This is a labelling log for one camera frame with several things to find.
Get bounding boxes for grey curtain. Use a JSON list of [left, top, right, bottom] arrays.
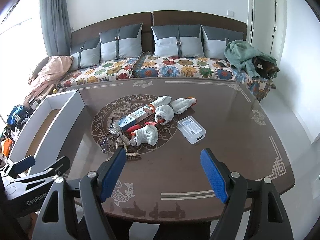
[[40, 0, 73, 58]]

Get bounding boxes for blue bag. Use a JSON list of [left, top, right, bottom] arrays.
[[7, 105, 27, 126]]

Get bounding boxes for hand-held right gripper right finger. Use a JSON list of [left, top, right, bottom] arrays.
[[200, 149, 294, 240]]

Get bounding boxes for white door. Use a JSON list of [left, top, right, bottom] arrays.
[[250, 0, 287, 63]]

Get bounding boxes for blue white carton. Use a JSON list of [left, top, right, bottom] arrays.
[[117, 106, 154, 132]]

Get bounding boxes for window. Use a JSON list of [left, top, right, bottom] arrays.
[[0, 0, 47, 120]]

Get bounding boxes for green blanket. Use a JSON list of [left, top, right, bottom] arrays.
[[224, 40, 278, 78]]

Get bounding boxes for pink blanket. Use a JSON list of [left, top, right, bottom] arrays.
[[24, 56, 74, 105]]

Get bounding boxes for eyeglasses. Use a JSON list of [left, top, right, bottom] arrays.
[[101, 133, 119, 153]]

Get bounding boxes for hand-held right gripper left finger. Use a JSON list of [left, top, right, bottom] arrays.
[[36, 147, 127, 240]]

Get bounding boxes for person's dark trousers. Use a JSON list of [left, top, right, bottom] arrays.
[[106, 219, 218, 240]]

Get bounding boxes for brown plush cushion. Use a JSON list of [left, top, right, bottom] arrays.
[[31, 56, 50, 77]]

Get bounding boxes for white cardboard box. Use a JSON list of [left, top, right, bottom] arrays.
[[7, 89, 87, 178]]

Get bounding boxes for red snack packet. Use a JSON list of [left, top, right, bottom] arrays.
[[126, 121, 161, 134]]

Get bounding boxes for clear plastic box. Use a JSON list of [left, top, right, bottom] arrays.
[[178, 116, 207, 145]]

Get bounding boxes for white knit glove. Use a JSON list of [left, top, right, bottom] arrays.
[[154, 105, 175, 125], [171, 97, 197, 114], [149, 95, 173, 113], [130, 124, 159, 147]]

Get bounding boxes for brown bag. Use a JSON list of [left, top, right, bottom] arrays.
[[251, 56, 281, 79]]

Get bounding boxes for grey cushion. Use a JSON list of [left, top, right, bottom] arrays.
[[70, 37, 102, 69], [201, 25, 244, 61], [99, 23, 144, 61], [151, 24, 205, 58]]

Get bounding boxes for floral sofa cover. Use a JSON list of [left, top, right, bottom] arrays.
[[58, 57, 137, 89], [132, 54, 273, 102]]

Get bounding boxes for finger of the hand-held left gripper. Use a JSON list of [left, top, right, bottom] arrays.
[[10, 156, 71, 184], [0, 155, 36, 180]]

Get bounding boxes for rhinestone bow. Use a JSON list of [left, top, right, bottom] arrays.
[[110, 123, 133, 153]]

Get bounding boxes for pile of household clutter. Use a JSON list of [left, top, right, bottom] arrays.
[[0, 97, 43, 160]]

